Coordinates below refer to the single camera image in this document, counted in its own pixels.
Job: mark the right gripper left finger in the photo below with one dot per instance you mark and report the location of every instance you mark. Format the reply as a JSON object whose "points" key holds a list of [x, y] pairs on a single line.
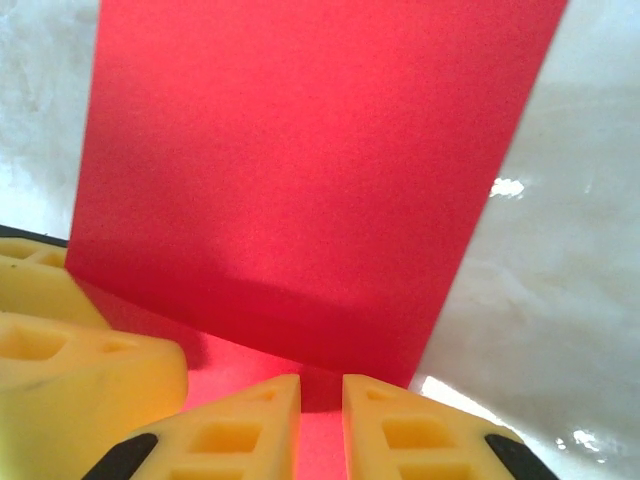
{"points": [[270, 415]]}

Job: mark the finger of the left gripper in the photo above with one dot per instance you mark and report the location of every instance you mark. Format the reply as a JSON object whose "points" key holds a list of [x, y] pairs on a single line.
{"points": [[40, 280], [90, 390]]}

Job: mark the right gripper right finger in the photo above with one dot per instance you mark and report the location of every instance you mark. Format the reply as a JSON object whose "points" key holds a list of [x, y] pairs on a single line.
{"points": [[365, 415]]}

